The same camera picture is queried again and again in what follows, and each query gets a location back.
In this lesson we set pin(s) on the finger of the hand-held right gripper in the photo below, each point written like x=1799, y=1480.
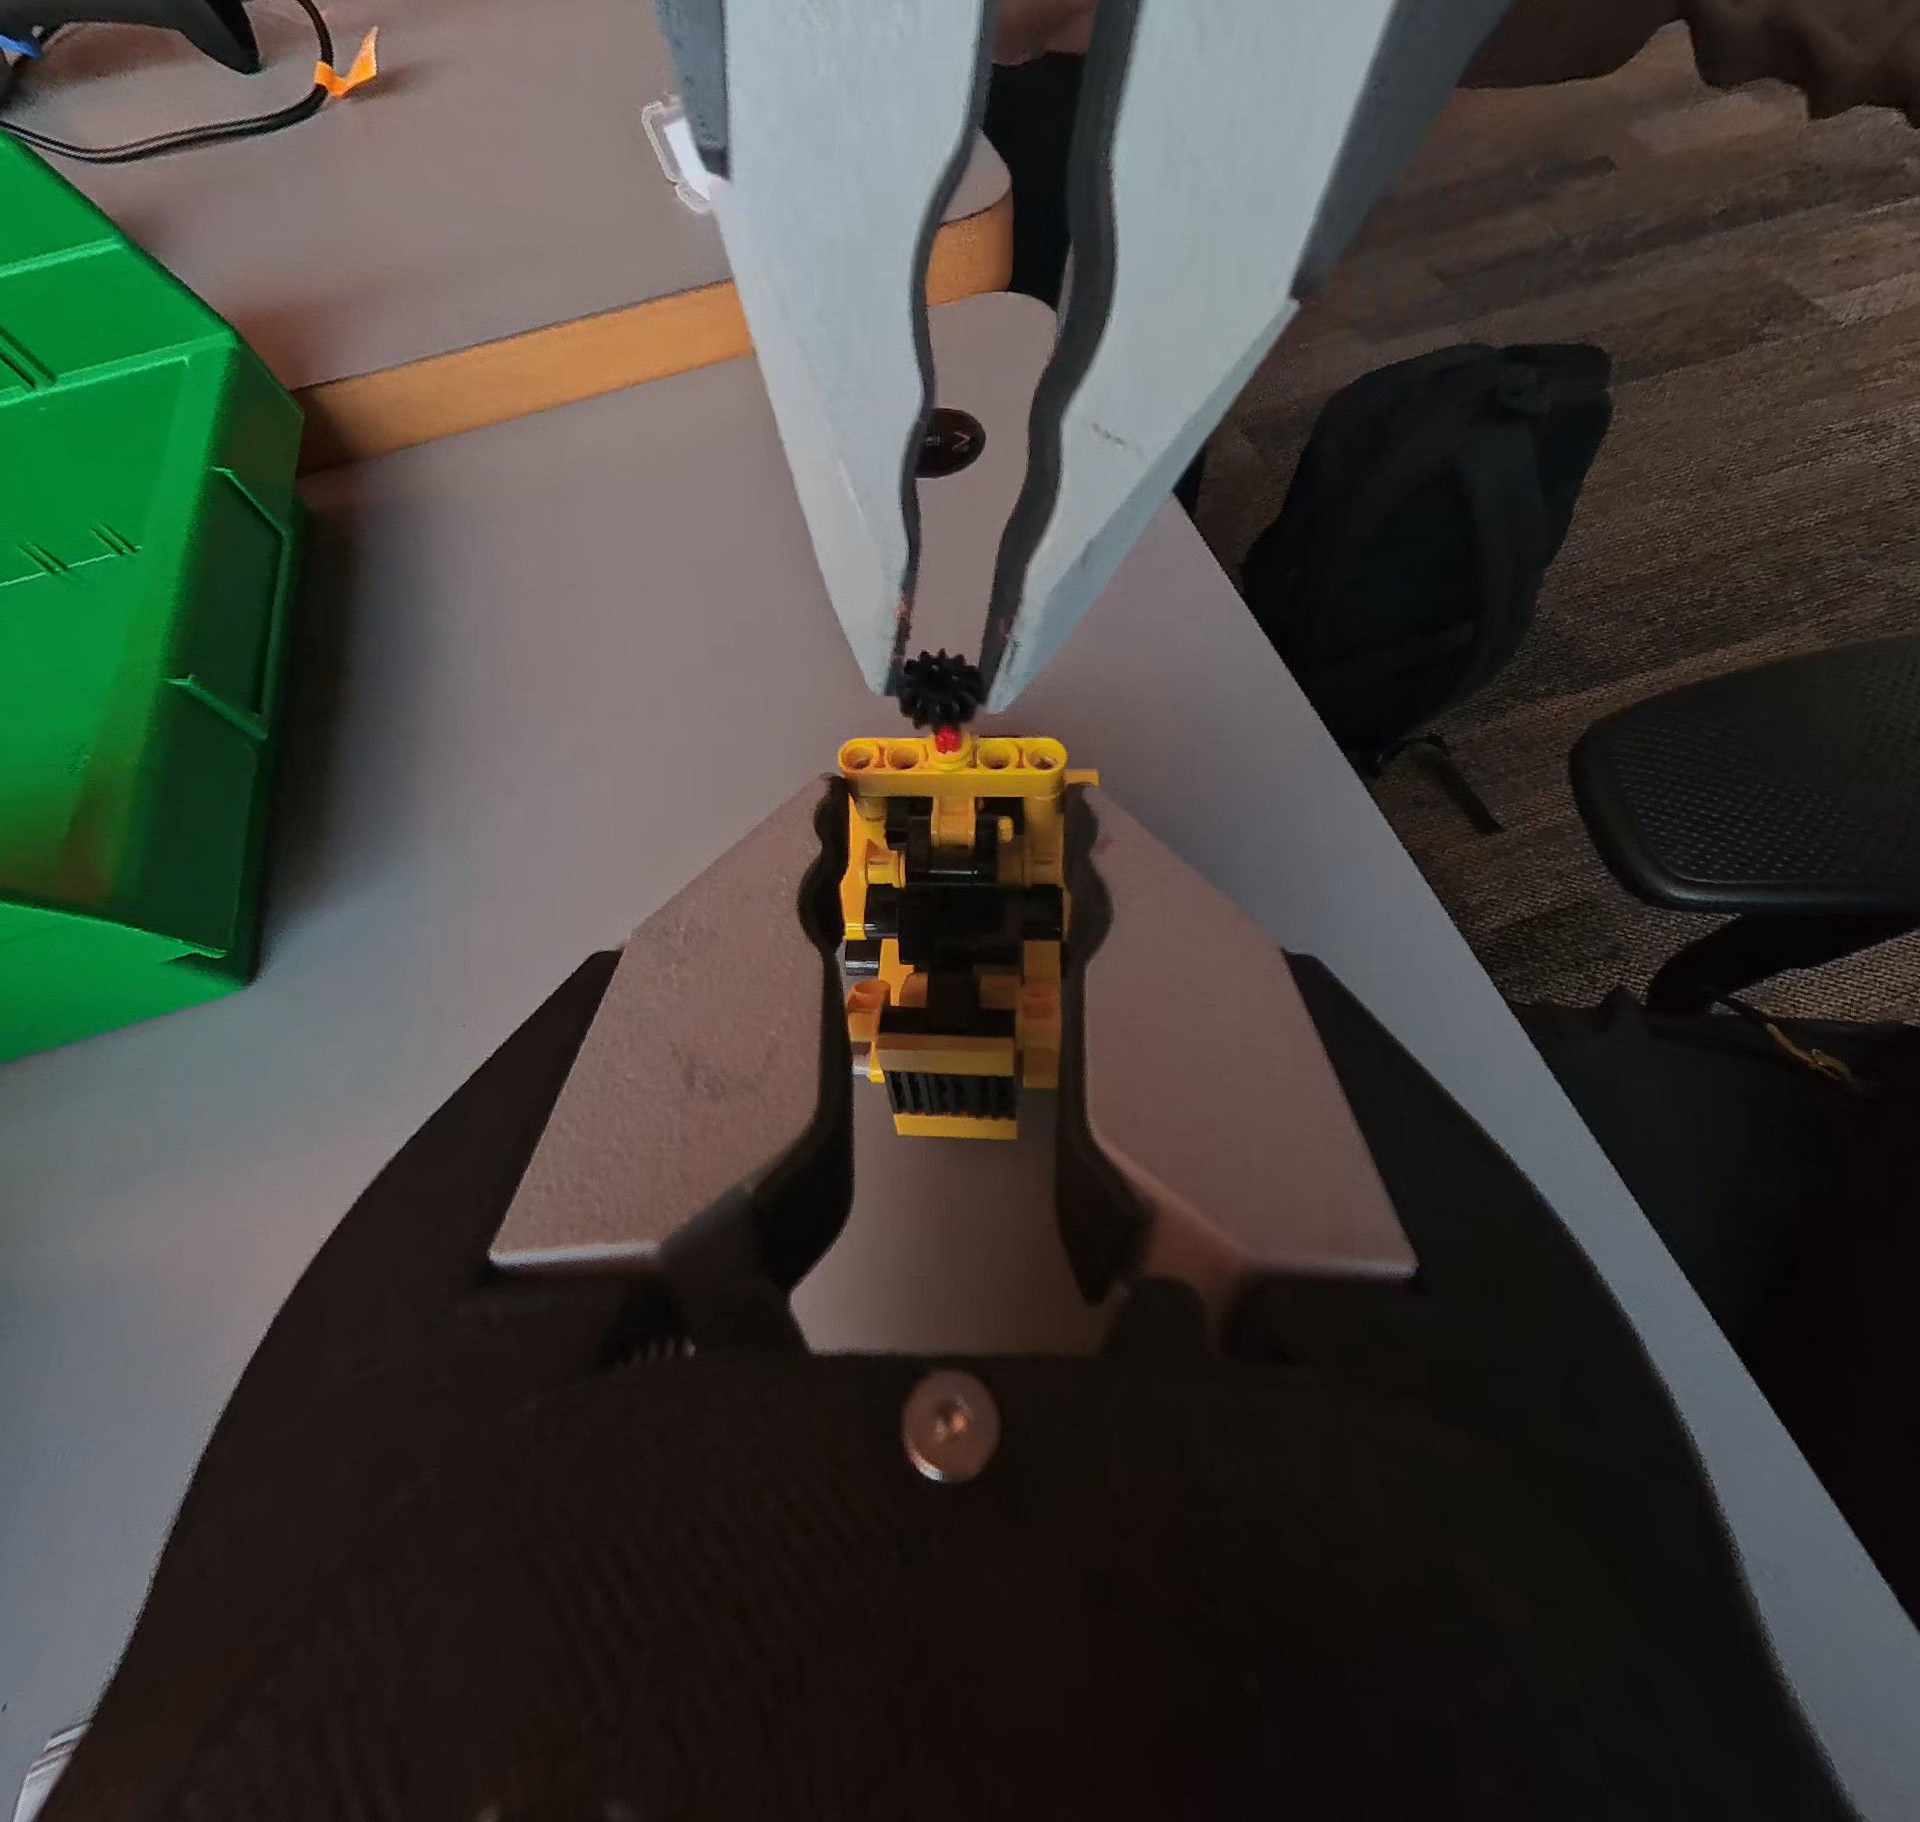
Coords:
x=841, y=203
x=1230, y=172

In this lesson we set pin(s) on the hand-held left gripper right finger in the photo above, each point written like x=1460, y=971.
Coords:
x=1230, y=1103

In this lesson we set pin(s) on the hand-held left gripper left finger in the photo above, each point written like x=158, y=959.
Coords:
x=674, y=1086

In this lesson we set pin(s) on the yellow and black lego vehicle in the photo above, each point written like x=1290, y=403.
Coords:
x=953, y=953

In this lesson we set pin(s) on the black lego gear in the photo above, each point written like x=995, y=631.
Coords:
x=941, y=684

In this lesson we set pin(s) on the small clear plastic piece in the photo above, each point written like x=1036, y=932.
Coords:
x=670, y=151

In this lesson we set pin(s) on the round black sticker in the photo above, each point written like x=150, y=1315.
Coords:
x=961, y=439

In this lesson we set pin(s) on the black backpack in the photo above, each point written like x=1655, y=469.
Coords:
x=1424, y=547

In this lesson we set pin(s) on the orange tape tag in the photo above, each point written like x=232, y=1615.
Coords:
x=348, y=67

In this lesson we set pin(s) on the black bag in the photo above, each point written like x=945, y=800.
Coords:
x=1770, y=1223

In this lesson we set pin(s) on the black mesh office chair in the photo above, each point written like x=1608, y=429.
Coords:
x=1755, y=787

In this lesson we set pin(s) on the green plastic storage bin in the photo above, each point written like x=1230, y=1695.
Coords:
x=120, y=577

